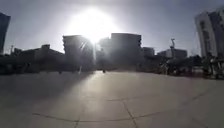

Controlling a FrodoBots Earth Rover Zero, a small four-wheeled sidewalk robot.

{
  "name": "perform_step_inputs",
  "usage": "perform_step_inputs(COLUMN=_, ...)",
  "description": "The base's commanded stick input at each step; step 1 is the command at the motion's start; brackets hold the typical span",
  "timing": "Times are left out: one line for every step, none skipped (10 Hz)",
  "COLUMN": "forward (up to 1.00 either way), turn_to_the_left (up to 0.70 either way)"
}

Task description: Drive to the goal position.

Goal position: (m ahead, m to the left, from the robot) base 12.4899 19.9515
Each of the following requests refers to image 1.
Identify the grey paved slab ground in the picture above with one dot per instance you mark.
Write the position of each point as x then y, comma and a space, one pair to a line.
110, 100

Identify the tall dark building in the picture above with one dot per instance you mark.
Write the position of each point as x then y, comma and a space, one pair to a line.
3, 30

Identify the tall white building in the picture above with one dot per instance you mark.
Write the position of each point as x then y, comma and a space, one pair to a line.
210, 31

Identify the low long building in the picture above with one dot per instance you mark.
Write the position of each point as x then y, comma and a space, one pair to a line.
36, 56

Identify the low pale building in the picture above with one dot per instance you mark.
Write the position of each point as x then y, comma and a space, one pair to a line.
175, 53

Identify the dark wide block building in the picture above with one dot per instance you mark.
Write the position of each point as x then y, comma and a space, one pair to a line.
124, 48

